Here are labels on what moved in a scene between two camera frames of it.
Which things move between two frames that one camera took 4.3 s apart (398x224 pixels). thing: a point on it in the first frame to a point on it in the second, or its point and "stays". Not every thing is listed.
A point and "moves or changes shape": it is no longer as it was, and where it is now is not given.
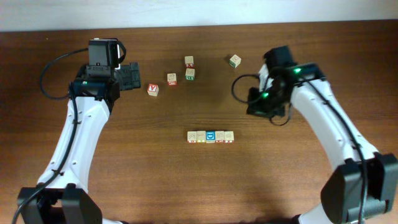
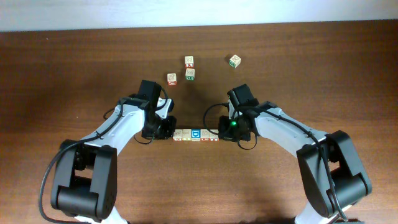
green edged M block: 189,74 stays
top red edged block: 189,61 stays
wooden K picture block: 191,137 to 177,135
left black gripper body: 131,79 to 161,129
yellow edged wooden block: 201,137 to 186,134
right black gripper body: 265,104 to 231,130
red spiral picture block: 171,79 stays
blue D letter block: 210,136 to 195,134
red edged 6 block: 229,136 moves or changes shape
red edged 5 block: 219,137 moves or changes shape
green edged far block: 234,61 stays
